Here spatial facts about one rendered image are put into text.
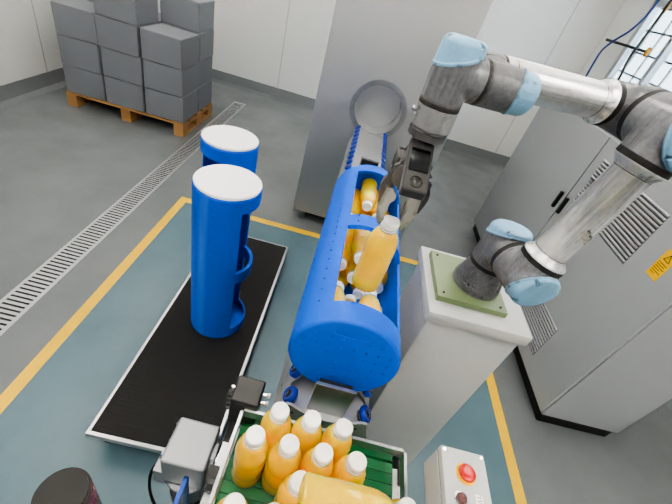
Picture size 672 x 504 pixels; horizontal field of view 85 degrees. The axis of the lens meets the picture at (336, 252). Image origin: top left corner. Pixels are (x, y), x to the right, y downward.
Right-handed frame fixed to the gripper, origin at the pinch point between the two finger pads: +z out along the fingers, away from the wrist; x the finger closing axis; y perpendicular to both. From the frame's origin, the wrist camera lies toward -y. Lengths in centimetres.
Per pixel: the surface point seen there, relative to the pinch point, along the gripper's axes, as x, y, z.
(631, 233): -140, 107, 28
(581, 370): -141, 68, 93
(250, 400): 19, -21, 45
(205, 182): 63, 60, 41
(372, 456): -15, -22, 55
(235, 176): 55, 71, 41
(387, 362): -10.9, -9.9, 32.2
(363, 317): -1.2, -7.6, 21.8
